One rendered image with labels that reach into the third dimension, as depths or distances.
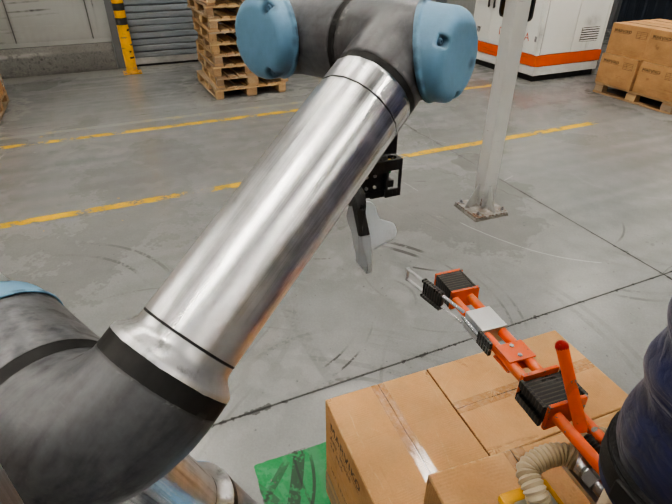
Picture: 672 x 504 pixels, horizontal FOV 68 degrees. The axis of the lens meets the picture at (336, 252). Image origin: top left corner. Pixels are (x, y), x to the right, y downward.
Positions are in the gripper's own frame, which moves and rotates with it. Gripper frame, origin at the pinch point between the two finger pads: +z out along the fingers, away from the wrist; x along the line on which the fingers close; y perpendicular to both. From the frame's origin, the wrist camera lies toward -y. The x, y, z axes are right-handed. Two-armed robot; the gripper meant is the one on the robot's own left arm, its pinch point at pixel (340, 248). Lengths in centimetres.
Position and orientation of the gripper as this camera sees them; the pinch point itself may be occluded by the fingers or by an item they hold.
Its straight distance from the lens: 71.0
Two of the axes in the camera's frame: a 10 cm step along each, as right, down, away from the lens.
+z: 0.0, 8.4, 5.4
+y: 9.2, -2.2, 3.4
